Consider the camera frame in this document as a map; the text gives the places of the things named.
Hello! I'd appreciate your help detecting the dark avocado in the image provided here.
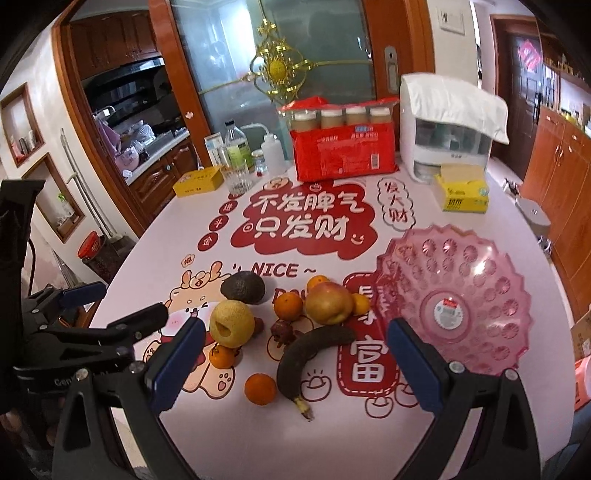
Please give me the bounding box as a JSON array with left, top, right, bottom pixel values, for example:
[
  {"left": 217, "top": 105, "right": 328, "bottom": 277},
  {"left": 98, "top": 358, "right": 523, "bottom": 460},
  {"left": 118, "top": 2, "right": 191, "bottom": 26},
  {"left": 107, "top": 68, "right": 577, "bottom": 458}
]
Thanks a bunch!
[{"left": 221, "top": 270, "right": 266, "bottom": 305}]

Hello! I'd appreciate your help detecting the blackened banana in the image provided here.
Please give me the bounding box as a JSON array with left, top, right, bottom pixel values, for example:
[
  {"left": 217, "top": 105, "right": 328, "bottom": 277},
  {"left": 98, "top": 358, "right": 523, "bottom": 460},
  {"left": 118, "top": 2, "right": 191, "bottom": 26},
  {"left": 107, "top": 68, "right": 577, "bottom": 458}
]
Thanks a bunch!
[{"left": 276, "top": 325, "right": 356, "bottom": 421}]

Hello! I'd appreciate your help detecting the red yellow apple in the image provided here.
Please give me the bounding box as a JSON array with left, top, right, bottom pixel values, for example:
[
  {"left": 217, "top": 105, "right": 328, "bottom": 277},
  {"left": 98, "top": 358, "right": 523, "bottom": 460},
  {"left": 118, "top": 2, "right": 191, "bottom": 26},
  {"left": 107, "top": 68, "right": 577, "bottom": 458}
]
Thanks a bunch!
[{"left": 304, "top": 282, "right": 355, "bottom": 325}]

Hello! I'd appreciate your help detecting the red bucket on floor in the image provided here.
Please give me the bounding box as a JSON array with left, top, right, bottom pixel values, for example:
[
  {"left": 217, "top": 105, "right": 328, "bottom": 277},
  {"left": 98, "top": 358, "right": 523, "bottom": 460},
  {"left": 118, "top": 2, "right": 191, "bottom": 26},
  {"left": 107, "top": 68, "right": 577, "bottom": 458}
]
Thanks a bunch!
[{"left": 77, "top": 231, "right": 101, "bottom": 260}]

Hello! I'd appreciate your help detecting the small tangerine near pear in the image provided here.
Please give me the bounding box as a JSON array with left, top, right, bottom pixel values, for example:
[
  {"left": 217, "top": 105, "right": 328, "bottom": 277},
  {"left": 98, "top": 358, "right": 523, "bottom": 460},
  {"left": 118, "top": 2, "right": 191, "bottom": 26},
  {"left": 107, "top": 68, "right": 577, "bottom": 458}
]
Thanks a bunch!
[{"left": 208, "top": 344, "right": 238, "bottom": 370}]

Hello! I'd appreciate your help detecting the dark red lychee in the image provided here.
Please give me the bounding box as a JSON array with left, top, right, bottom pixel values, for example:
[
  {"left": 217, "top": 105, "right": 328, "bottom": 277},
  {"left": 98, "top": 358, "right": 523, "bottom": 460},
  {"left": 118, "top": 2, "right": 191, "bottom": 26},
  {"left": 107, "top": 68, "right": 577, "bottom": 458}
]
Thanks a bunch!
[{"left": 252, "top": 317, "right": 264, "bottom": 338}]

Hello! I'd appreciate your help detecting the pink plastic fruit bowl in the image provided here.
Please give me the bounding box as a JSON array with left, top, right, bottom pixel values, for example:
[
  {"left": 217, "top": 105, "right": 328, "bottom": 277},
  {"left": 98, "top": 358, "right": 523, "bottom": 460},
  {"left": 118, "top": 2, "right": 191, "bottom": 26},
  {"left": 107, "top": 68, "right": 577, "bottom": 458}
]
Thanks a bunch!
[{"left": 373, "top": 225, "right": 533, "bottom": 375}]

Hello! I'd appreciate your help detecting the red lychee with stem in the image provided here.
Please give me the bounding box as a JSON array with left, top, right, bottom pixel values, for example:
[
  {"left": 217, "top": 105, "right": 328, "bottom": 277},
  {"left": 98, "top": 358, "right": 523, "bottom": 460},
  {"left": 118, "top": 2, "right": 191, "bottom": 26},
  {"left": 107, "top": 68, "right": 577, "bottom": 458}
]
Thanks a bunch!
[{"left": 270, "top": 319, "right": 297, "bottom": 347}]

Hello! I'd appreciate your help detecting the large orange tangerine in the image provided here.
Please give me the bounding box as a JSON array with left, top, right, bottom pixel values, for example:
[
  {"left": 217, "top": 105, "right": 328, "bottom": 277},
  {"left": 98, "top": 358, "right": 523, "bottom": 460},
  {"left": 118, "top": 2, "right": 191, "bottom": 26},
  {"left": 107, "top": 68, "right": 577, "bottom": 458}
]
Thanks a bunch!
[{"left": 273, "top": 292, "right": 304, "bottom": 323}]

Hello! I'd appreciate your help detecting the flat yellow box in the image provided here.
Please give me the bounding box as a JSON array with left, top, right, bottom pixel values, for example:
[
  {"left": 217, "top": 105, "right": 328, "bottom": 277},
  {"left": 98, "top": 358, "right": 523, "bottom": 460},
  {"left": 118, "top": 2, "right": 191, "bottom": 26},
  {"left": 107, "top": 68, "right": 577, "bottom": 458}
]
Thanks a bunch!
[{"left": 173, "top": 167, "right": 223, "bottom": 198}]

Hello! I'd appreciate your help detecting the printed cartoon table cover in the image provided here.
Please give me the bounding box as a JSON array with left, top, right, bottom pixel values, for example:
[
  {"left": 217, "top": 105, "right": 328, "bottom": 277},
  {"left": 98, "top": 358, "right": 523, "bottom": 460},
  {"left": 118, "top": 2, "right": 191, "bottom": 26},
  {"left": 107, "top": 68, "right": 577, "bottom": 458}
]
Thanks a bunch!
[{"left": 93, "top": 172, "right": 575, "bottom": 479}]

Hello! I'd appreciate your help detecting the small yellow-orange tangerine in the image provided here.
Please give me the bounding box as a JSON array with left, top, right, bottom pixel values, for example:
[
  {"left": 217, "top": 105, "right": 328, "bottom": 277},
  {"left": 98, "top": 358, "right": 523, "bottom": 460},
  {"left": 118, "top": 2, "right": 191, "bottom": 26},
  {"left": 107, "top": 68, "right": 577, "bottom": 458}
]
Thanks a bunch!
[{"left": 352, "top": 293, "right": 370, "bottom": 316}]

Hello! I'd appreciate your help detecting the clear drinking glass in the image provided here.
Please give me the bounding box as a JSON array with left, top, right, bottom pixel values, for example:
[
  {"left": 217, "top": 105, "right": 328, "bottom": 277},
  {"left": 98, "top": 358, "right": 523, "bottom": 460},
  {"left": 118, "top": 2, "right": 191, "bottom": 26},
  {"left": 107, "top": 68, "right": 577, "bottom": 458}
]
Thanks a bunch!
[{"left": 221, "top": 157, "right": 253, "bottom": 196}]

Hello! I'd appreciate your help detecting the grey round stool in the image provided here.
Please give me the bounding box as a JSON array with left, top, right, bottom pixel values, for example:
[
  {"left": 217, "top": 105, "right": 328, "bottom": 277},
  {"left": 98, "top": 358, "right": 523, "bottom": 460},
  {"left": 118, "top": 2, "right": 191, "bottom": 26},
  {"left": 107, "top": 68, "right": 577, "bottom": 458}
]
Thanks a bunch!
[{"left": 515, "top": 197, "right": 551, "bottom": 238}]

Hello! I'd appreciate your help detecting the clear plastic bottle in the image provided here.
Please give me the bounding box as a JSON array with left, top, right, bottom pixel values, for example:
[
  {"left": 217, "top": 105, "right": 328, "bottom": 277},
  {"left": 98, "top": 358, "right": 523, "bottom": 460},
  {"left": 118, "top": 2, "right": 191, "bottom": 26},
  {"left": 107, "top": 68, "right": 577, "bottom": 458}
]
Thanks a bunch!
[{"left": 224, "top": 119, "right": 254, "bottom": 171}]

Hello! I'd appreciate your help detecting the white squeeze bottle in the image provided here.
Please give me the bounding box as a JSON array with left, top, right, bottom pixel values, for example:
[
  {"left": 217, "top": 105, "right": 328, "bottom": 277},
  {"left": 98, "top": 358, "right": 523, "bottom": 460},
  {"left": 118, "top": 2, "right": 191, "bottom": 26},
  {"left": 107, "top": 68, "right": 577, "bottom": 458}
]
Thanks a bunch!
[{"left": 242, "top": 123, "right": 287, "bottom": 177}]

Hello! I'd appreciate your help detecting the yellow tissue box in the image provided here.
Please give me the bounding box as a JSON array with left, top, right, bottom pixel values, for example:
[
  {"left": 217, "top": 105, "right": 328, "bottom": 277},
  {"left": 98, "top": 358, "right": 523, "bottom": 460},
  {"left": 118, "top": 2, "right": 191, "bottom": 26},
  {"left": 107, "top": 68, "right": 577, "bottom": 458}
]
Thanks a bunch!
[{"left": 433, "top": 164, "right": 490, "bottom": 213}]

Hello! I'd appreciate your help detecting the wooden cabinet right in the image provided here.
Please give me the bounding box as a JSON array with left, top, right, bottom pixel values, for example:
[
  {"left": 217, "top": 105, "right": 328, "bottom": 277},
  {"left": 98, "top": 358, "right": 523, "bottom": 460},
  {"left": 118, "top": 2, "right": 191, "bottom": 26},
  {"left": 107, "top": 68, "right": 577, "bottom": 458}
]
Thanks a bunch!
[{"left": 521, "top": 106, "right": 591, "bottom": 319}]

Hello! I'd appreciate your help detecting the red bottle multipack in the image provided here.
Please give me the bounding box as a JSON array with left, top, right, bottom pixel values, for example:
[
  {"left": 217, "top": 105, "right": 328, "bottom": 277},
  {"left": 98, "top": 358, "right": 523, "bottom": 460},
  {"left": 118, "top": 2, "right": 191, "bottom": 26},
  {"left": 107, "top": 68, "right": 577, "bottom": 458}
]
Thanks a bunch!
[{"left": 277, "top": 96, "right": 400, "bottom": 182}]

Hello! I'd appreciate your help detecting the gold door ornament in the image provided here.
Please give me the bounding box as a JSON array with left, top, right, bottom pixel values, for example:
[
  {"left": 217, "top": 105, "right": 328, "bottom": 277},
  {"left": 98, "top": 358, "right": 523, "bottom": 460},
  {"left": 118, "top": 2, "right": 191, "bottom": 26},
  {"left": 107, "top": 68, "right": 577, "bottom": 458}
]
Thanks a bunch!
[{"left": 197, "top": 1, "right": 373, "bottom": 105}]

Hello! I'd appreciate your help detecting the white appliance with cloth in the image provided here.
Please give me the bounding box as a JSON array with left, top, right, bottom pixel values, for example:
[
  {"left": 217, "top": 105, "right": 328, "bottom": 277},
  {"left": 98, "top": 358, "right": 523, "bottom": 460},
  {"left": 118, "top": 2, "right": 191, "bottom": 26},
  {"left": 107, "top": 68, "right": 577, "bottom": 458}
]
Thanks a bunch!
[{"left": 400, "top": 73, "right": 510, "bottom": 184}]

